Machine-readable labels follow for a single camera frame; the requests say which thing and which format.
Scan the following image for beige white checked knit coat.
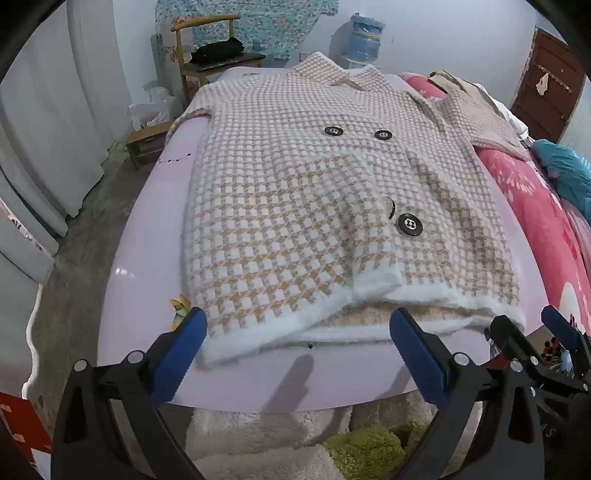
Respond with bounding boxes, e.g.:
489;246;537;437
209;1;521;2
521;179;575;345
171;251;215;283
165;52;533;369

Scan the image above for black bag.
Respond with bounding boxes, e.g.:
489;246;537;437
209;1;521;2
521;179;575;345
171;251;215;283
190;37;245;65

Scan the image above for red box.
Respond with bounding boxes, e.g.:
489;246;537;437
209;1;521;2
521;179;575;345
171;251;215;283
0;391;52;467

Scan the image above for green fluffy rug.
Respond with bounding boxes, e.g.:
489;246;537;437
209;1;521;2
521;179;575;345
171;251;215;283
323;418;444;480

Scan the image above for brown wooden door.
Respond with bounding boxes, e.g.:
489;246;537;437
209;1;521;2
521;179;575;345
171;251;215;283
510;28;587;144

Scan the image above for small wooden stool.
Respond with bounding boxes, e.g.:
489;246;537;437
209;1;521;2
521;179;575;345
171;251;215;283
126;121;174;171

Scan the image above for wooden chair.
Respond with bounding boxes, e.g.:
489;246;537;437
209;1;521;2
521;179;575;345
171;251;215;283
171;15;267;104

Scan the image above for pile of beige clothes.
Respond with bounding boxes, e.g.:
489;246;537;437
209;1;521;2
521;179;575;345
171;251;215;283
427;70;527;134

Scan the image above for teal blanket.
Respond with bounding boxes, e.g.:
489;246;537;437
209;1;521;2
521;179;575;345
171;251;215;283
531;140;591;208

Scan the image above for pink floral blanket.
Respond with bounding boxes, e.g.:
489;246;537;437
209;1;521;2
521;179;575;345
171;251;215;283
399;71;591;333

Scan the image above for white curtains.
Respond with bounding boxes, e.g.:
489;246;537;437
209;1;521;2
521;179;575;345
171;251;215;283
0;0;134;278

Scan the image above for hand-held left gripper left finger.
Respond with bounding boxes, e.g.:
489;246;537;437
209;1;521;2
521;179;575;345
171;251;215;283
50;306;208;480

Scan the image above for teal floral wall cloth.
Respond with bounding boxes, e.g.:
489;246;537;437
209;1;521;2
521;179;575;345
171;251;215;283
154;0;340;61

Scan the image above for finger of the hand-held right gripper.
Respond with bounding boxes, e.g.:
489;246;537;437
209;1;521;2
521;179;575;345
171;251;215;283
541;305;591;370
489;315;561;377

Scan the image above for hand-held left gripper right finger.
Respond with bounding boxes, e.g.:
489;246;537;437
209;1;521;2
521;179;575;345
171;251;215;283
389;307;546;480

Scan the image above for blue water jug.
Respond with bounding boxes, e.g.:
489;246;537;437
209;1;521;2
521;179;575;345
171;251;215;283
344;13;386;70

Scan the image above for white fluffy rug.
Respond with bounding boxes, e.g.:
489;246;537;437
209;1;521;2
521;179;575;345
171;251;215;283
185;394;467;480

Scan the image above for white plastic bag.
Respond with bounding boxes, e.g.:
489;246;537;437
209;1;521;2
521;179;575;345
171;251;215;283
128;87;178;130

